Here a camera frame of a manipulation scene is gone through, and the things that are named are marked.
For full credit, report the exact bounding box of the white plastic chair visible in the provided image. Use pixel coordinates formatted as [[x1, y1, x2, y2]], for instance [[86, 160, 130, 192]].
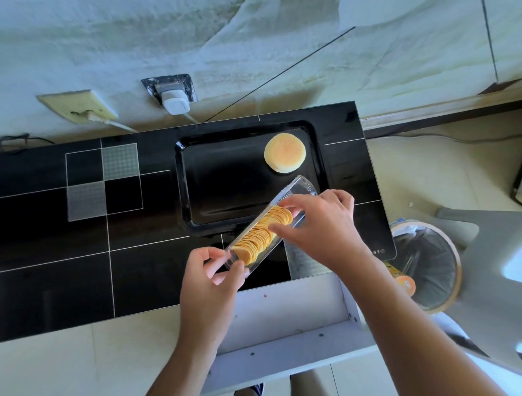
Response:
[[434, 207, 522, 370]]

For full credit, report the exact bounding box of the grey framed wall socket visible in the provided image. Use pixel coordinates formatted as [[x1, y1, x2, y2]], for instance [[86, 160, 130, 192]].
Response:
[[141, 74, 199, 108]]

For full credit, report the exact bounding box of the thin black wall cable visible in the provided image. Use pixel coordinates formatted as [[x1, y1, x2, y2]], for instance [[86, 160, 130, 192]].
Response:
[[203, 26, 356, 123]]

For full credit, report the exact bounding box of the round waste bin with bag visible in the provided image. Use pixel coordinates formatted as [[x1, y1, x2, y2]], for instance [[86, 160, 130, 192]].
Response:
[[389, 219, 464, 315]]

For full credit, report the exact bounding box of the person's left forearm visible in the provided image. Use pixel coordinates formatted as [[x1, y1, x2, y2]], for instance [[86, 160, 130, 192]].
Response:
[[146, 337, 231, 396]]

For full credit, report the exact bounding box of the white plug with cable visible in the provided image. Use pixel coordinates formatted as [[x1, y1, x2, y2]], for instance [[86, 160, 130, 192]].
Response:
[[87, 112, 138, 134]]

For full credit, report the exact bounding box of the person's right forearm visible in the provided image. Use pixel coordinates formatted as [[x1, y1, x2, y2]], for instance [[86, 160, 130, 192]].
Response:
[[338, 254, 508, 396]]

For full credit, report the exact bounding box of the clear plastic crisp tray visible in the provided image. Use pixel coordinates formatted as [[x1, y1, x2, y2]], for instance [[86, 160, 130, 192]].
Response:
[[223, 175, 319, 279]]

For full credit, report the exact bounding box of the person's right hand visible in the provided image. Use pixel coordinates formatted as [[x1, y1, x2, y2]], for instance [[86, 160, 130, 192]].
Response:
[[271, 188, 374, 279]]

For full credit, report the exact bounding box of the round golden bun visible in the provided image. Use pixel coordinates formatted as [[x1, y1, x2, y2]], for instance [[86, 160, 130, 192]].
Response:
[[263, 132, 306, 175]]

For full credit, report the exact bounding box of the white charger adapter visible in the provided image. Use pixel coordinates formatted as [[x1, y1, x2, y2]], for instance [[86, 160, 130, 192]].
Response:
[[161, 87, 191, 116]]

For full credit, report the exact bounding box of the orange crisp can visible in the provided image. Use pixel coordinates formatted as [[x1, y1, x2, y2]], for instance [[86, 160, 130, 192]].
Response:
[[383, 261, 417, 297]]

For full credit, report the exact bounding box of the cream wall socket plate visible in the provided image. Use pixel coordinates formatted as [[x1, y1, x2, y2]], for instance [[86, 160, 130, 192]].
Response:
[[36, 89, 120, 125]]

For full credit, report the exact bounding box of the black baking tray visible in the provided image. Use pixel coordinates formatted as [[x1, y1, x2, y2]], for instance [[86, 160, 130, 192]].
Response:
[[175, 120, 327, 237]]

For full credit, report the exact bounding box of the row of yellow potato crisps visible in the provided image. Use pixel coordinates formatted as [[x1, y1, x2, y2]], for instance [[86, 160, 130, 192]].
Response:
[[232, 206, 294, 264]]

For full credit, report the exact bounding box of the white open drawer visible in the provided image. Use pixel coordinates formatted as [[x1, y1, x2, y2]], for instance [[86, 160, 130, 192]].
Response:
[[202, 273, 377, 395]]

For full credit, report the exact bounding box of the person's left hand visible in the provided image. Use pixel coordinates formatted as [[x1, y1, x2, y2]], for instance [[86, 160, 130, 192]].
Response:
[[179, 246, 250, 345]]

